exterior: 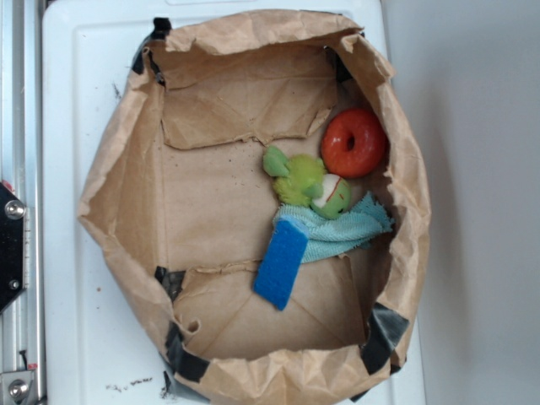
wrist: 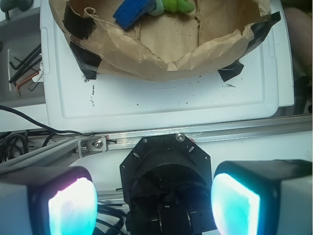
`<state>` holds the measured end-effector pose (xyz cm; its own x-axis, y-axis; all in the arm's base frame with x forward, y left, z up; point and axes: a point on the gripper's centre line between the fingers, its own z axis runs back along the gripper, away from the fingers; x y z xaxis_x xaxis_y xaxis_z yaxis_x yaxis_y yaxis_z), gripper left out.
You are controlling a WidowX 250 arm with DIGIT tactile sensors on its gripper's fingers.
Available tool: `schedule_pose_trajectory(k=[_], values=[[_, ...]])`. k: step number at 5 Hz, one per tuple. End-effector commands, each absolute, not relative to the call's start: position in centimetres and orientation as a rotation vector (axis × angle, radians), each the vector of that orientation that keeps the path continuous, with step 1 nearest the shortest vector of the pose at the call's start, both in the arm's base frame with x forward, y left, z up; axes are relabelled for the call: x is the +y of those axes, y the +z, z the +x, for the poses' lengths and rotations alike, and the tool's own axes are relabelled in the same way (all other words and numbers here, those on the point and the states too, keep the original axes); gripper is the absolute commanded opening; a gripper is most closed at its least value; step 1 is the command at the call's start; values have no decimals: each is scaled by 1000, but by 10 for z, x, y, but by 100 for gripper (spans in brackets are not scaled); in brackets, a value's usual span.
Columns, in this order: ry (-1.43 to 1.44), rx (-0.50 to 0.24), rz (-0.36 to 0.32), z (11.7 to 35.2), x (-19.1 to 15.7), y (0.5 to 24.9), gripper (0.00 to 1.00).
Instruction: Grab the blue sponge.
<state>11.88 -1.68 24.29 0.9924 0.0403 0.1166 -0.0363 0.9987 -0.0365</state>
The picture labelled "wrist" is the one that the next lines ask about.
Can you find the metal corner bracket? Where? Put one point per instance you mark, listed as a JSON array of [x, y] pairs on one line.
[[92, 145]]

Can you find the green plush toy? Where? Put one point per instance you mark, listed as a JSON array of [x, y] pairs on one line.
[[172, 6]]

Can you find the black tape strip left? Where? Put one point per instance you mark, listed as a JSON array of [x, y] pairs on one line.
[[87, 61]]

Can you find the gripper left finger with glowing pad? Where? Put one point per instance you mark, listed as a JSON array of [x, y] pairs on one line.
[[45, 200]]

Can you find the white plastic bin lid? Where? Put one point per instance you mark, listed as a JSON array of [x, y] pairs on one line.
[[116, 104]]

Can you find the black tape strip right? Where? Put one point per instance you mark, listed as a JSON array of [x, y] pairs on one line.
[[231, 71]]

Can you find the blue sponge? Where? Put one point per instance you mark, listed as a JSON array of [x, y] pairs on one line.
[[131, 10]]

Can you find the grey tool tray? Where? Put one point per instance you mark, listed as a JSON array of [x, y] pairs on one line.
[[18, 38]]

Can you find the black hex key set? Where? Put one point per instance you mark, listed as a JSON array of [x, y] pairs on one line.
[[27, 64]]

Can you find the brown paper bag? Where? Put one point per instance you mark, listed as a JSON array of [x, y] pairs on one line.
[[166, 47]]

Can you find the black tape strip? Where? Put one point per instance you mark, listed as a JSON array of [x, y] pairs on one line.
[[231, 71], [87, 61]]

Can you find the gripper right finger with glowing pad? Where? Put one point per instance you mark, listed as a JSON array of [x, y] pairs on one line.
[[272, 197]]

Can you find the orange handled hex key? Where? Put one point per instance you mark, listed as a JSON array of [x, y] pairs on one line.
[[18, 86]]

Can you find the aluminium frame rail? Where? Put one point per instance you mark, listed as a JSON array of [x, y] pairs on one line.
[[286, 137]]

